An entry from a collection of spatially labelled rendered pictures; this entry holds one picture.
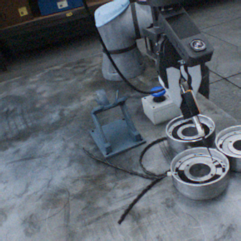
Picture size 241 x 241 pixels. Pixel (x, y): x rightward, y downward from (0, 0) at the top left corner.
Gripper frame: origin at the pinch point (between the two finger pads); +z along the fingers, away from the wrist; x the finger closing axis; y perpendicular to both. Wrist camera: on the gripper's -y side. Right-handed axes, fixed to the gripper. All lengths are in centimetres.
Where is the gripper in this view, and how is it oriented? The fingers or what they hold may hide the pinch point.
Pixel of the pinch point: (186, 99)
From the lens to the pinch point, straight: 66.6
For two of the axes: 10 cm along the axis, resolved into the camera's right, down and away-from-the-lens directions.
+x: -9.0, 3.3, -2.9
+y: -4.0, -3.4, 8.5
